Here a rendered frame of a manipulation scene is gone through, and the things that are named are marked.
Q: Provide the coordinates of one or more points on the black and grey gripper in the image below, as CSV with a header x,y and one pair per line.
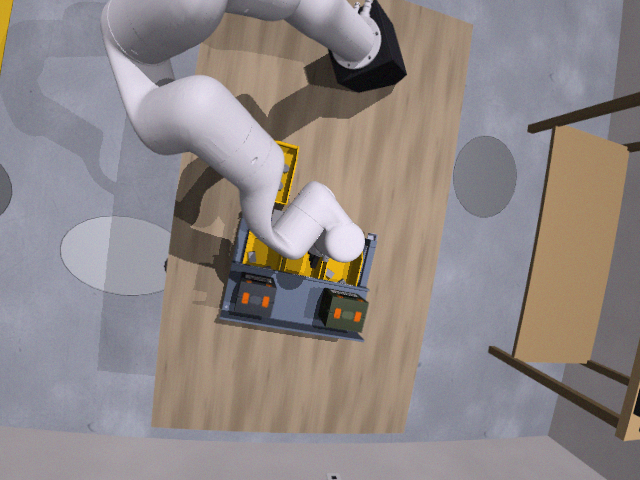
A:
x,y
314,256

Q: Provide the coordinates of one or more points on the olive green tool case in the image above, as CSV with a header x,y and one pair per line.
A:
x,y
342,310

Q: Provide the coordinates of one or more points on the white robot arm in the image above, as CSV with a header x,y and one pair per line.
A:
x,y
198,114

